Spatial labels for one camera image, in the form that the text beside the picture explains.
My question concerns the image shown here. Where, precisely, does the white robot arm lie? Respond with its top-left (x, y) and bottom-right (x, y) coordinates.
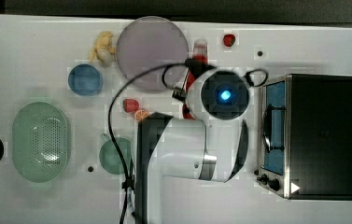
top-left (134, 69), bottom-right (254, 224)

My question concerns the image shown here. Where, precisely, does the grey round plate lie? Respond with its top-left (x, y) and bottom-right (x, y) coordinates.
top-left (116, 16), bottom-right (189, 80)

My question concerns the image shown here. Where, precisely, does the orange slice toy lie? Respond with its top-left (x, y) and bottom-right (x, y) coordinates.
top-left (134, 109), bottom-right (149, 122)

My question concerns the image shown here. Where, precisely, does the red toy strawberry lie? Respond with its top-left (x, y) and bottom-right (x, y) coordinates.
top-left (122, 98), bottom-right (140, 113)

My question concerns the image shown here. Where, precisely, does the green cup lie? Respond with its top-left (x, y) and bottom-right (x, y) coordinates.
top-left (99, 133), bottom-right (132, 175)

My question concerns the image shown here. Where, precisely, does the small red toy fruit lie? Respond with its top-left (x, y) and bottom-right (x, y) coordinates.
top-left (222, 34), bottom-right (236, 48)

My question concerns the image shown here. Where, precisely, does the yellow toy banana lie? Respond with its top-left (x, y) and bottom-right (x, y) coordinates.
top-left (89, 31), bottom-right (116, 65)

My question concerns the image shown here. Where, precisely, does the blue round bowl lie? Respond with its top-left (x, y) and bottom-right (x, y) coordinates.
top-left (67, 64), bottom-right (104, 96)

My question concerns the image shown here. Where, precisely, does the silver toaster oven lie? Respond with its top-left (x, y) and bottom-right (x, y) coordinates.
top-left (256, 74), bottom-right (352, 201)

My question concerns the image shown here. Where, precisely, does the green perforated colander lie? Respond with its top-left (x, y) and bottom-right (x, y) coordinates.
top-left (12, 102), bottom-right (70, 183)

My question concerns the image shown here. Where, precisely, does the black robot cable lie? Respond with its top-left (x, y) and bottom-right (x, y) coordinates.
top-left (107, 62), bottom-right (269, 224)

